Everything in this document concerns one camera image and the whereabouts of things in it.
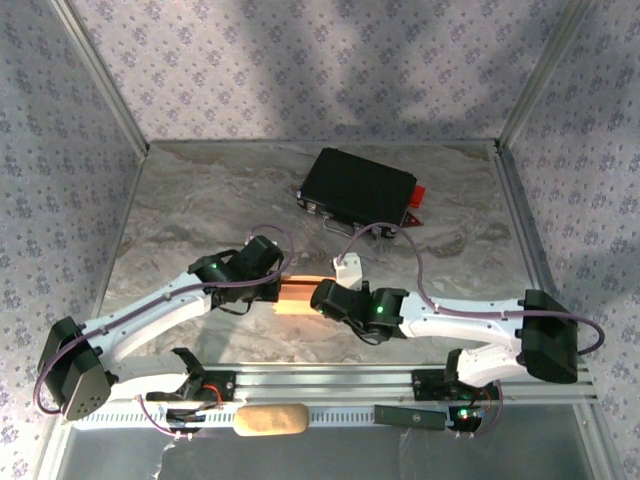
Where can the orange cardboard box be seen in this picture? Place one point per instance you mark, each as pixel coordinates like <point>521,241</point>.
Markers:
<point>297,300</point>

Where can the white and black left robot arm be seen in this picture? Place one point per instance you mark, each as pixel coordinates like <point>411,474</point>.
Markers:
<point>150,310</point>

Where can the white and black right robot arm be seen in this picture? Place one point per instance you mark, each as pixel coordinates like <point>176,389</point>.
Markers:
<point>465,315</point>

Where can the black flat bar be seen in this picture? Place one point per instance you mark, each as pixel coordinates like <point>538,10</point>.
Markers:
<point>410,417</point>

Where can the red plastic block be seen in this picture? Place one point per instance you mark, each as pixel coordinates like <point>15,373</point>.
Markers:
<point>419,196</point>

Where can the tan oblong sponge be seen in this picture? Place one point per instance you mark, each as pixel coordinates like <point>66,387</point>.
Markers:
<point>272,419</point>

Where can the controller board with lights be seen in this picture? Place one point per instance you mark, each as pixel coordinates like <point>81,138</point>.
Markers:
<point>467,417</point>

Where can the wide aluminium base rail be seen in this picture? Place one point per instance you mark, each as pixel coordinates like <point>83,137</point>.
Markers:
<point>325,382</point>

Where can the aluminium side rail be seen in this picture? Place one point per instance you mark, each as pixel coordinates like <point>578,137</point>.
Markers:
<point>525,240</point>
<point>115,250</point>

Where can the aluminium corner post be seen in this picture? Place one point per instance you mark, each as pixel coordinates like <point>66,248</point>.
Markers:
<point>105,80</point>
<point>540,80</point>

